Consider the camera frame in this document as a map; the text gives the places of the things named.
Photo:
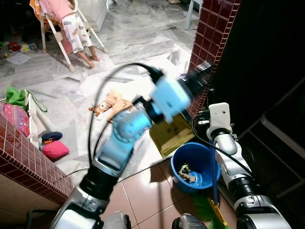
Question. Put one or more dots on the pink patterned bag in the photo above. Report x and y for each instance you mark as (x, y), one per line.
(14, 119)

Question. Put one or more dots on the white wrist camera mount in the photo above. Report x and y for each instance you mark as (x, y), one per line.
(171, 98)
(220, 117)

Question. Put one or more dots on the pale blue chair leg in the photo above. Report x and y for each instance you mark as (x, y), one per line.
(189, 16)

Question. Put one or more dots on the blue plastic bucket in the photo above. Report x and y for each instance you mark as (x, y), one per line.
(202, 160)

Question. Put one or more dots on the grey left robot leg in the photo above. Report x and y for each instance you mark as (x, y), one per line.
(116, 222)

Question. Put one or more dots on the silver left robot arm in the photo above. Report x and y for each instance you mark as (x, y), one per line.
(114, 143)

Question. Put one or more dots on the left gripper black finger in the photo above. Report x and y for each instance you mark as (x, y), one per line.
(205, 67)
(210, 80)

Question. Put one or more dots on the grey right robot leg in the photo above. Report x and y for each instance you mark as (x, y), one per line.
(188, 222)

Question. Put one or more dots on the pink cushion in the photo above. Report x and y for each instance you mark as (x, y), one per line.
(55, 150)

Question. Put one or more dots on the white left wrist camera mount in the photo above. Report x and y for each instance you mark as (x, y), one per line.
(171, 98)

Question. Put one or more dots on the red toy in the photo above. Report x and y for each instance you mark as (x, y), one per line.
(14, 46)

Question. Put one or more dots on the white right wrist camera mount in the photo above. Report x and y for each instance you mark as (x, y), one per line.
(220, 117)

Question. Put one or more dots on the crumpled rubbish pile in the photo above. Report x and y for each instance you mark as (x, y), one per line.
(188, 174)

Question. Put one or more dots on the green cloth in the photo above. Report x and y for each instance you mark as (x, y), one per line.
(16, 98)

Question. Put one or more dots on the white paper sheet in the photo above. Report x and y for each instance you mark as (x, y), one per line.
(19, 58)

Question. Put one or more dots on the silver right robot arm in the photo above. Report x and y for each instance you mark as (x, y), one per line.
(228, 148)

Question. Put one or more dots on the white rack frame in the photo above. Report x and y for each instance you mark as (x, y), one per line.
(34, 114)

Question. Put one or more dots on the seated person in pink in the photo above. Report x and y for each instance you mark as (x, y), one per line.
(71, 26)

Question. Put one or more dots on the white plastic chair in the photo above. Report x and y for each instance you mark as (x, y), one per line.
(60, 44)

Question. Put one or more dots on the yellow and blue toy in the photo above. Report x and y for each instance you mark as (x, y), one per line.
(29, 47)

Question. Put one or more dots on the yellow plastic dustpan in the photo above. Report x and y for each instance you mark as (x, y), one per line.
(169, 138)

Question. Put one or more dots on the dark blue cap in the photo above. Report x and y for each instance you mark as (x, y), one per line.
(51, 136)

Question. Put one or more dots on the grey robot leg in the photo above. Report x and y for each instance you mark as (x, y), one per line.
(188, 222)
(116, 222)

